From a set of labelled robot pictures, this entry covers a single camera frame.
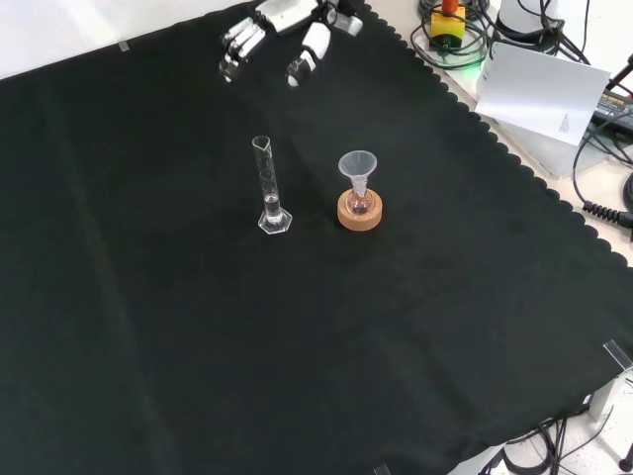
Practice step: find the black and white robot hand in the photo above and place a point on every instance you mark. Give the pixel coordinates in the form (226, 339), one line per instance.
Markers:
(277, 15)

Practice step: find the clear glass graduated cylinder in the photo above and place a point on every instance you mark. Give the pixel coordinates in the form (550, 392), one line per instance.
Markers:
(271, 205)

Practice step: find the yellow stop button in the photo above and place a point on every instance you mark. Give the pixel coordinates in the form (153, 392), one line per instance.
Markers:
(447, 27)

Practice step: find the small round-bottom glass flask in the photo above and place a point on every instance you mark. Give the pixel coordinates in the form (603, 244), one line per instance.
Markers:
(359, 204)

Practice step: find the pale white board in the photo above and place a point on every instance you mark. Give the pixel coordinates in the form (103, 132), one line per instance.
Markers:
(539, 89)

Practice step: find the white box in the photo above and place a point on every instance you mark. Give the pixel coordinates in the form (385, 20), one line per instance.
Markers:
(549, 151)

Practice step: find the black cloth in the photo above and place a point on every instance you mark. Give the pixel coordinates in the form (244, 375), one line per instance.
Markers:
(198, 321)

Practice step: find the black power adapter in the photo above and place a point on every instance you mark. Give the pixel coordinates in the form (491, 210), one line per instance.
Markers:
(615, 106)

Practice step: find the black tripod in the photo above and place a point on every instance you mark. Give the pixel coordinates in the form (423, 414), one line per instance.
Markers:
(624, 71)

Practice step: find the white metal bracket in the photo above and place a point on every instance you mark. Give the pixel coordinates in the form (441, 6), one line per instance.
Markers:
(605, 401)

